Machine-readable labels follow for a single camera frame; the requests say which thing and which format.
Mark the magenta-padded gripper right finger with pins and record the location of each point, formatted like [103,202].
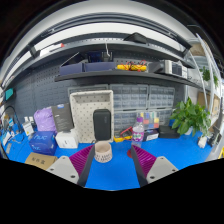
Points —
[159,168]

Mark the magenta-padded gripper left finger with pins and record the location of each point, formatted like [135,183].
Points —
[66,168]

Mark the clear bottle with purple cap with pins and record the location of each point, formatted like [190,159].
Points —
[138,133]

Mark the brown cardboard box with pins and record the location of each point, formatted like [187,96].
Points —
[40,160]

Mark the black box with white label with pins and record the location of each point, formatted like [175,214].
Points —
[151,135]

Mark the blue printed box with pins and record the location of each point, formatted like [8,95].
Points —
[42,143]

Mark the black zip case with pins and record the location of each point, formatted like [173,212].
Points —
[169,132]

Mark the beige patterned cup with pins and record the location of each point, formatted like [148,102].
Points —
[103,152]

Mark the clear organizer box, colourful parts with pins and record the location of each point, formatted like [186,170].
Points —
[150,120]

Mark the yellow multimeter with red leads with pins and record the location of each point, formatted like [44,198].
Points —
[120,137]

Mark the white power adapter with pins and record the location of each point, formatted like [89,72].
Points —
[202,142]

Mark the dark grey upright box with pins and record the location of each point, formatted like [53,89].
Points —
[62,117]

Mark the purple plastic bag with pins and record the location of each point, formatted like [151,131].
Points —
[44,120]

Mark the small white card box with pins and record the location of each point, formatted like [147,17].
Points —
[28,128]

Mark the white perforated tray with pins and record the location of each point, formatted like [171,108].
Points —
[83,115]

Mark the black rectangular case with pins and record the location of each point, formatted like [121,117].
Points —
[102,125]

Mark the green potted plant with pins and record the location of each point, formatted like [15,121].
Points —
[190,116]

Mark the low grey drawer cabinet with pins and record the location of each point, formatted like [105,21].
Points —
[125,118]

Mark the narrow grey drawer cabinet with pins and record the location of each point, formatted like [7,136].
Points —
[161,96]

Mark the wide grey drawer cabinet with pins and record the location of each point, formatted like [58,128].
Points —
[129,96]

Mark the teal tool holder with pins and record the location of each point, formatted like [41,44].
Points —
[9,94]

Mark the white metal rack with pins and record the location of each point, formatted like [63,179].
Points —
[205,73]

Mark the dark grey wall shelf unit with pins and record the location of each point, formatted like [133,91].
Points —
[110,75]

